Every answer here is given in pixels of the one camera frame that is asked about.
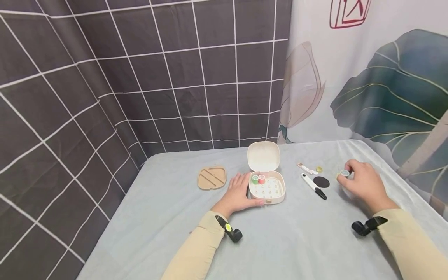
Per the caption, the person's left forearm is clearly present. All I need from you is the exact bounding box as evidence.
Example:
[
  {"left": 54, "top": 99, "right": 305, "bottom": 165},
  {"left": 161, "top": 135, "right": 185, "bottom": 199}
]
[{"left": 161, "top": 203, "right": 232, "bottom": 280}]

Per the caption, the person's left hand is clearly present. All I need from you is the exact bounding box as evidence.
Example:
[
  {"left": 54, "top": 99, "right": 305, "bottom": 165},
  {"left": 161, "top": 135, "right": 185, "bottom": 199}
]
[{"left": 220, "top": 171, "right": 266, "bottom": 215}]

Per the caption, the person's right hand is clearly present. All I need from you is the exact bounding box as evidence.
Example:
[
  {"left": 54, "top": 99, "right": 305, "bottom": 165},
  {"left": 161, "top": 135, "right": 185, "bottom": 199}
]
[{"left": 338, "top": 159, "right": 391, "bottom": 213}]

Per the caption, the white black seam ripper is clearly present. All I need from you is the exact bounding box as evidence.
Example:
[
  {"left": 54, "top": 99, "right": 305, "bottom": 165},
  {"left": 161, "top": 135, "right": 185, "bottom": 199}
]
[{"left": 301, "top": 173, "right": 327, "bottom": 200}]

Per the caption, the cream sewing kit box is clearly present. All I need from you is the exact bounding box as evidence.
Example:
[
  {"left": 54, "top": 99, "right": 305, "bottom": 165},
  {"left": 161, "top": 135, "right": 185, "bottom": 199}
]
[{"left": 247, "top": 141, "right": 287, "bottom": 205}]

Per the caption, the black wrist band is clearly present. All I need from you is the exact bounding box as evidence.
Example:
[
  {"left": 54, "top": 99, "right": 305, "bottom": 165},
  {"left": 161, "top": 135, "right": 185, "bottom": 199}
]
[
  {"left": 215, "top": 215, "right": 243, "bottom": 243},
  {"left": 351, "top": 216, "right": 389, "bottom": 237}
]

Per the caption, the tan divider tray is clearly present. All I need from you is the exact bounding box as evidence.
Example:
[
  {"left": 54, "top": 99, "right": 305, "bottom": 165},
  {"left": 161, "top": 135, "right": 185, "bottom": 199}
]
[{"left": 197, "top": 166, "right": 228, "bottom": 191}]

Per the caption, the person's right forearm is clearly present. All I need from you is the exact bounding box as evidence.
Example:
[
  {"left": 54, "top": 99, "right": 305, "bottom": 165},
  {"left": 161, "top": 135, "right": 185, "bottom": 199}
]
[{"left": 373, "top": 200, "right": 448, "bottom": 280}]

